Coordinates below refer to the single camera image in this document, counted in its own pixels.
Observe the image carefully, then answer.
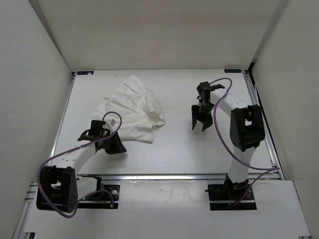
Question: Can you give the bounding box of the blue corner label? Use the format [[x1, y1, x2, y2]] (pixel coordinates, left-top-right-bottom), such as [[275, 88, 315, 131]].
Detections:
[[224, 69, 242, 74], [77, 71, 94, 75]]

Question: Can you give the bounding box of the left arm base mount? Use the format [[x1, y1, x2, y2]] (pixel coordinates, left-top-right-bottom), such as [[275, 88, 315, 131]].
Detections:
[[76, 174, 120, 210]]

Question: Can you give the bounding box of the white pleated skirt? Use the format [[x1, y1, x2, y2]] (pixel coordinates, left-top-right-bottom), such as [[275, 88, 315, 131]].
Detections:
[[93, 75, 165, 143]]

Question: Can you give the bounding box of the left blue corner label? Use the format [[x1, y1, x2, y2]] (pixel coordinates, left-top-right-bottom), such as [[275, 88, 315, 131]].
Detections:
[[77, 71, 94, 75]]

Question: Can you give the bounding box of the right blue corner label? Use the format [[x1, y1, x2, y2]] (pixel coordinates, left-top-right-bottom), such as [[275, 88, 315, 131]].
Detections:
[[224, 69, 242, 74]]

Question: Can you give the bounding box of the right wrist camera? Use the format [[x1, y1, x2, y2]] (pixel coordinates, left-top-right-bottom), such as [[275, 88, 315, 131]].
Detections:
[[196, 82, 225, 101]]

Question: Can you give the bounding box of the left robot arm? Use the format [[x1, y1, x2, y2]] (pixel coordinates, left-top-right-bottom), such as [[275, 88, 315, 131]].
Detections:
[[36, 130, 126, 218]]

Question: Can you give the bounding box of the aluminium table frame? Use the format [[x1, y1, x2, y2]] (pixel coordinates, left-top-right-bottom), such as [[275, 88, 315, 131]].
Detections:
[[24, 69, 281, 239]]

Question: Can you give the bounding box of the white front cover board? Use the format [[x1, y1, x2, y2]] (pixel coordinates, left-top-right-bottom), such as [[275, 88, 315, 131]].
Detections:
[[25, 180, 310, 239]]

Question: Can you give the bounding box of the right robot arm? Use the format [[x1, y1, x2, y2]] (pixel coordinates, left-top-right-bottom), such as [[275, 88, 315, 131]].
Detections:
[[191, 82, 265, 200]]

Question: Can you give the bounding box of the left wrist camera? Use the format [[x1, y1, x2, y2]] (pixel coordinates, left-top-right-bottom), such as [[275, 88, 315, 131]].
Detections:
[[77, 120, 112, 142]]

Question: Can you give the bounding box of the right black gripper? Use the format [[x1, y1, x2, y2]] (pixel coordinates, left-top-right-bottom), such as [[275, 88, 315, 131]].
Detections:
[[190, 102, 215, 131]]

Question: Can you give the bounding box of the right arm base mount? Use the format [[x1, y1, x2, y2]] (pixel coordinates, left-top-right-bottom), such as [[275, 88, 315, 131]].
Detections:
[[205, 178, 257, 211]]

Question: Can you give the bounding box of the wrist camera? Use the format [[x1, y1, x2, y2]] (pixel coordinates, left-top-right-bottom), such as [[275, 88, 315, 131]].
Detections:
[[77, 120, 112, 142], [196, 82, 225, 101]]

